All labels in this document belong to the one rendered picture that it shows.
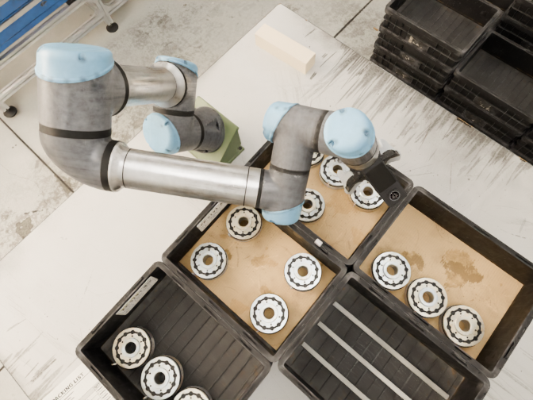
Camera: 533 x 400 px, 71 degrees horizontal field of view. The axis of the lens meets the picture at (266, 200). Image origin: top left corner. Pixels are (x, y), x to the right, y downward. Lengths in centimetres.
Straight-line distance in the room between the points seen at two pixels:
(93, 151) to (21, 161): 189
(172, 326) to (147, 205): 44
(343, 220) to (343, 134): 54
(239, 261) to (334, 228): 29
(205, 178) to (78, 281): 80
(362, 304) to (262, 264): 29
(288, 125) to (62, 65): 37
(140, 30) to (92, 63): 210
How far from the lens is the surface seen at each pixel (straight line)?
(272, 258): 107
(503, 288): 121
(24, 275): 147
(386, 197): 79
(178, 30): 270
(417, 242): 114
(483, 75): 209
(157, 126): 108
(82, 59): 69
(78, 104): 69
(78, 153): 71
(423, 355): 111
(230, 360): 107
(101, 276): 134
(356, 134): 59
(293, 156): 65
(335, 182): 111
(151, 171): 69
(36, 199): 244
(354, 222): 111
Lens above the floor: 189
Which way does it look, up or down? 71 degrees down
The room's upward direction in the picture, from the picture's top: 10 degrees counter-clockwise
